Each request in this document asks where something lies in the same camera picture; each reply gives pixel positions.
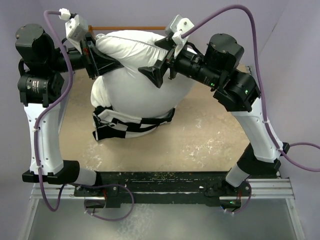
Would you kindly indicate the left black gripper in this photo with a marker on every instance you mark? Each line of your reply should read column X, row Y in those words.
column 96, row 62

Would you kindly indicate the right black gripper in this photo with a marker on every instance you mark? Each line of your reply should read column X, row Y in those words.
column 168, row 44

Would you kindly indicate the white pillow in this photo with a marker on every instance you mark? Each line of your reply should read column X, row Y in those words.
column 127, row 90

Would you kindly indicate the black white checkered pillowcase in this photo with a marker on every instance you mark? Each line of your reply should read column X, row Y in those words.
column 109, row 123

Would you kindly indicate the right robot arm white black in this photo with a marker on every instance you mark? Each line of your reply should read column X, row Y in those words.
column 237, row 91

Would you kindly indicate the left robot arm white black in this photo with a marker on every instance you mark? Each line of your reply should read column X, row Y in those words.
column 46, row 77

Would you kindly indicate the wooden shelf rack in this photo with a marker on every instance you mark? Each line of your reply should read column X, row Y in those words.
column 120, row 28

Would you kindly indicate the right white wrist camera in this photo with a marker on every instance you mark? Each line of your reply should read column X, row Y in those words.
column 178, row 26

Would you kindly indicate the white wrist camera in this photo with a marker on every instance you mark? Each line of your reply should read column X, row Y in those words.
column 76, row 27
column 178, row 26

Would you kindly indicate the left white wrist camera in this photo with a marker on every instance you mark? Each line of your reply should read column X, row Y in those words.
column 76, row 27

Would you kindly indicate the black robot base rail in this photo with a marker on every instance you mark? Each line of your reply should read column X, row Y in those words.
column 164, row 187

